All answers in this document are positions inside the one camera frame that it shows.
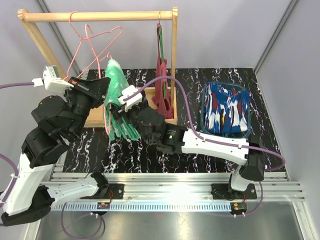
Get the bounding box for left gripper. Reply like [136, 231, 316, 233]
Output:
[62, 76, 111, 140]

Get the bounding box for pink wire hanger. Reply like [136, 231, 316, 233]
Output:
[63, 10, 123, 81]
[84, 23, 111, 136]

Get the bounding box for green white patterned trousers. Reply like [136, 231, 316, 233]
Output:
[103, 58, 140, 141]

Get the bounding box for blue patterned trousers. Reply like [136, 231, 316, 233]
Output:
[202, 83, 250, 136]

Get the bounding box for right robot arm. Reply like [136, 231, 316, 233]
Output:
[110, 96, 265, 201]

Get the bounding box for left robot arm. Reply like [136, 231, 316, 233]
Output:
[0, 77, 111, 227]

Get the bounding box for green plastic hanger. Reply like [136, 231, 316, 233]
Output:
[157, 11, 167, 100]

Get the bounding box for wooden clothes rack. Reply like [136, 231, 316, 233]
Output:
[17, 7, 178, 128]

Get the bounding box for maroon tank top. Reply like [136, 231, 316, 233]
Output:
[152, 26, 174, 119]

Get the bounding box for blue transparent plastic basin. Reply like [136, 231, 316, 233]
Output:
[200, 81, 252, 138]

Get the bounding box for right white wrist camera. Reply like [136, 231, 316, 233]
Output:
[118, 85, 143, 112]

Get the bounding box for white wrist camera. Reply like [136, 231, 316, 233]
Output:
[32, 65, 73, 94]
[118, 85, 143, 112]

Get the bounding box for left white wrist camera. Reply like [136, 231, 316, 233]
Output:
[32, 65, 73, 94]

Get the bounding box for aluminium mounting rail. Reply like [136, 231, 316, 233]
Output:
[33, 172, 307, 212]

